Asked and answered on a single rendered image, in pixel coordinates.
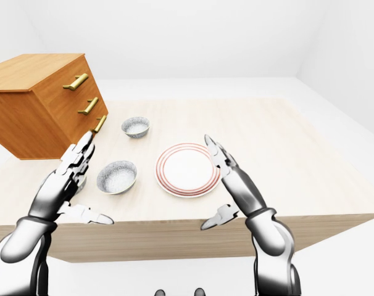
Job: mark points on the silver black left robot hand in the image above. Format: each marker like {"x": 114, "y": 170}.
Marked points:
{"x": 52, "y": 191}

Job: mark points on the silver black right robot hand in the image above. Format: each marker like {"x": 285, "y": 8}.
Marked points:
{"x": 244, "y": 191}

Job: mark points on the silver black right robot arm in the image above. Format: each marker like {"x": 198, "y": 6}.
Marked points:
{"x": 273, "y": 253}

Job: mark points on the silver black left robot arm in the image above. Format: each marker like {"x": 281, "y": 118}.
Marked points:
{"x": 18, "y": 253}

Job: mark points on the white plate with red rings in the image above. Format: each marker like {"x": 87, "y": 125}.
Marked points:
{"x": 187, "y": 172}

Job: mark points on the patterned grey bowl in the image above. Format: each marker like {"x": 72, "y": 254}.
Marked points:
{"x": 135, "y": 126}
{"x": 116, "y": 179}

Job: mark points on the wooden cabinet drawer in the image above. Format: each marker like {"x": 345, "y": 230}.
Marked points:
{"x": 74, "y": 135}
{"x": 55, "y": 89}
{"x": 65, "y": 115}

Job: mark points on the wooden cabinet with drawers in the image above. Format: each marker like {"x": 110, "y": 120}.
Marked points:
{"x": 17, "y": 120}

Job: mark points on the small dark rounded shape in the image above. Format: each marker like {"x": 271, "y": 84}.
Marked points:
{"x": 199, "y": 292}
{"x": 160, "y": 293}

